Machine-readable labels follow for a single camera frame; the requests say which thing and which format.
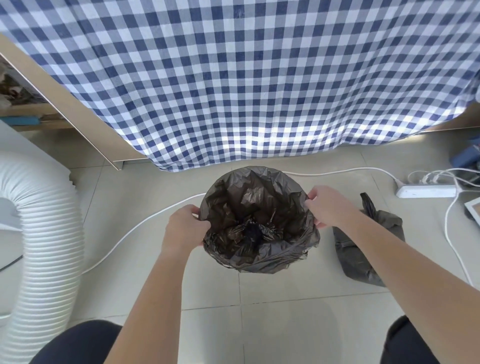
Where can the black bin liner bag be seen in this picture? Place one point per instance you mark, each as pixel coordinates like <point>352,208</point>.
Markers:
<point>258,219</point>

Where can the light wooden bed frame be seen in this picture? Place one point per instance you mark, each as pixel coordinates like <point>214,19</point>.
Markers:
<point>67,101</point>

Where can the person's left leg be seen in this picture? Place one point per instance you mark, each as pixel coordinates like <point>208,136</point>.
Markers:
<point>77,343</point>

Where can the person's right hand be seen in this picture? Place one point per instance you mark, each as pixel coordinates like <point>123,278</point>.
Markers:
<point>327,204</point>

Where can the blue object under bed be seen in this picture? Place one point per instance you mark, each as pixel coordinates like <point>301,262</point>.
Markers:
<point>467,157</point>

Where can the person's left forearm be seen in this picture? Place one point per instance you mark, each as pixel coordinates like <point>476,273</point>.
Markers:
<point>150,303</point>

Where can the person's right forearm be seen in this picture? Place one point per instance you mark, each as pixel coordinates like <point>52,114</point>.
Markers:
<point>412,273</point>

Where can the wooden shelf with clutter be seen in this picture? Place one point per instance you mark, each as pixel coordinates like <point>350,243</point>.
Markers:
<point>22,101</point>

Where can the person's right thumb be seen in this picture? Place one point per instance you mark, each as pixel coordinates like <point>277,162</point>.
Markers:
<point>313,213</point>

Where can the blue white checkered bedsheet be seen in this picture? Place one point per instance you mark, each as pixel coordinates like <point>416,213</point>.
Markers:
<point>240,78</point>

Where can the white framed dark box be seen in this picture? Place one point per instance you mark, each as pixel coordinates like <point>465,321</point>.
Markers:
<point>472,210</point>

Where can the person's left hand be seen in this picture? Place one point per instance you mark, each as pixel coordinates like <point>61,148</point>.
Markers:
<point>182,231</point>

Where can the tied full black garbage bag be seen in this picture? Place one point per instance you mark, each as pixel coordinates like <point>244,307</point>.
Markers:
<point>360,247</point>

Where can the person's left thumb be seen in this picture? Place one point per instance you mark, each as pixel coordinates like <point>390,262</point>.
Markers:
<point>202,228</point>

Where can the white power strip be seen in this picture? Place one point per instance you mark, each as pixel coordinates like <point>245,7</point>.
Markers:
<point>425,190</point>

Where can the person's leg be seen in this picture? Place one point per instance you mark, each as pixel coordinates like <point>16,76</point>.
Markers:
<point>401,343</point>
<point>77,343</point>

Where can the person's right leg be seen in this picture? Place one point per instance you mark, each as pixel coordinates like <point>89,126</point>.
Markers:
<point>401,343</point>

